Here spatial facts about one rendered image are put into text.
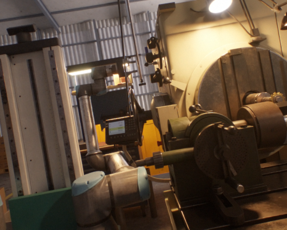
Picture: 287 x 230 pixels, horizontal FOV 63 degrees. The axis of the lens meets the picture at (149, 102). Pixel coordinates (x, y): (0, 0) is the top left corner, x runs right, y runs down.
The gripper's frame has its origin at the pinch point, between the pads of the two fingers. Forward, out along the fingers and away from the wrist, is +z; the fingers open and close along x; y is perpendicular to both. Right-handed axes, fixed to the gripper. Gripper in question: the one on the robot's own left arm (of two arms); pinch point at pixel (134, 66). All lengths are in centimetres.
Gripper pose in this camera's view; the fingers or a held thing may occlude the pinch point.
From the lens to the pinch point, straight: 188.4
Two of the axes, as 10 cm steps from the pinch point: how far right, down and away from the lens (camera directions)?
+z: 9.8, -1.7, 0.5
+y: -0.5, 0.2, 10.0
